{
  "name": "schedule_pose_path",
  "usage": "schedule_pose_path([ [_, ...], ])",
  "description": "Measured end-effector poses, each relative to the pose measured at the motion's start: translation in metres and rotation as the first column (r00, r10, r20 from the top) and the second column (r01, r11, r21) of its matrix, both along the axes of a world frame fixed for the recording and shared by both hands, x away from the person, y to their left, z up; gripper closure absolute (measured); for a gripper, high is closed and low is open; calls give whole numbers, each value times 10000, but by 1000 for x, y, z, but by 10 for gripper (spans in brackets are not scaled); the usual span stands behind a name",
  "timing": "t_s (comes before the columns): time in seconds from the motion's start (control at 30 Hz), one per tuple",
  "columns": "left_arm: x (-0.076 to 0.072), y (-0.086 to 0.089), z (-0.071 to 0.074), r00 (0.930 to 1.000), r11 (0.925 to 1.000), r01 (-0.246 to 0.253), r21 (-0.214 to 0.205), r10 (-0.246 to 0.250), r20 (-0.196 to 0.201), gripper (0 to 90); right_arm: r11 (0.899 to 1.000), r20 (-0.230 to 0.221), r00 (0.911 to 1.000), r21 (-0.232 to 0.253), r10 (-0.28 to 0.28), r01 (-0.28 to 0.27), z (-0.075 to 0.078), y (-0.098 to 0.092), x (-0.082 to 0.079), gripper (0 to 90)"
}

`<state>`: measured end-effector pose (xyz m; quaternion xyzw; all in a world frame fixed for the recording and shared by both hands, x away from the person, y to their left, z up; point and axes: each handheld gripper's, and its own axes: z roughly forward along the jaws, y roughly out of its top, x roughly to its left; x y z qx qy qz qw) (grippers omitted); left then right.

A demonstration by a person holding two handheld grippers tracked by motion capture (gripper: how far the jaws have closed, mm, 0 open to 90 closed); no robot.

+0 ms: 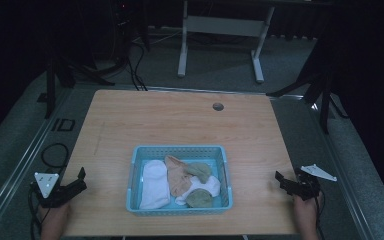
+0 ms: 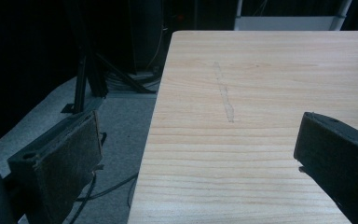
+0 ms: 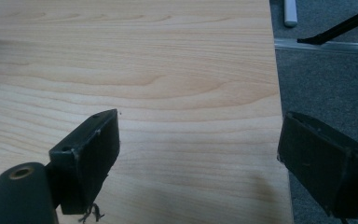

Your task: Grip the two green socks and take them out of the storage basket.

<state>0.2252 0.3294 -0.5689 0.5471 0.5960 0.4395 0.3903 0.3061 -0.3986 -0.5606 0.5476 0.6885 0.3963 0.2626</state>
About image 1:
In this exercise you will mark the person's right hand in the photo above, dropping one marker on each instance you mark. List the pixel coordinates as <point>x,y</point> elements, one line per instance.
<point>307,209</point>

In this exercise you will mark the black metal stand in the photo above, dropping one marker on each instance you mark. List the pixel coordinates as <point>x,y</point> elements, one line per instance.
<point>325,100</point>
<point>50,86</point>

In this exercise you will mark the green sock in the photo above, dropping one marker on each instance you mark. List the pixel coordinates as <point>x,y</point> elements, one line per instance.
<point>200,170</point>
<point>199,198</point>

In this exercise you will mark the person's left hand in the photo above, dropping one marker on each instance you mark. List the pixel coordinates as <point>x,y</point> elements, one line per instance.
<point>55,215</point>

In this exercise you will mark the dark computer case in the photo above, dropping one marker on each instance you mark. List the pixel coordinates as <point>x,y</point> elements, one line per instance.
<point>128,20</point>

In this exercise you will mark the light blue plastic basket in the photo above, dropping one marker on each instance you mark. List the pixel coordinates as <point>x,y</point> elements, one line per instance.
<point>133,200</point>

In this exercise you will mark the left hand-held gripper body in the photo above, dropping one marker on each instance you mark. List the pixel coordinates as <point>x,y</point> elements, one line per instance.
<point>57,195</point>

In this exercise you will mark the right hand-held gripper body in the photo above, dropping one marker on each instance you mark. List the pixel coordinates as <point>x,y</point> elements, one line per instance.
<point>306,186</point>

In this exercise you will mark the beige sock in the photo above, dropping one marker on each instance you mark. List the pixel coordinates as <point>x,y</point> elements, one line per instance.
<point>178,178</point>

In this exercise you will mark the white metal desk frame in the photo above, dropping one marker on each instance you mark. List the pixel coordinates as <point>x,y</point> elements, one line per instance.
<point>225,26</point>

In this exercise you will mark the large white sock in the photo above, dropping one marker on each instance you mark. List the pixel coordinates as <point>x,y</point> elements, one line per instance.
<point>154,186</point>

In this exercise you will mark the crumpled white sock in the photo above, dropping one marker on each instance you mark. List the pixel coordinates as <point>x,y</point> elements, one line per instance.
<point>210,187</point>

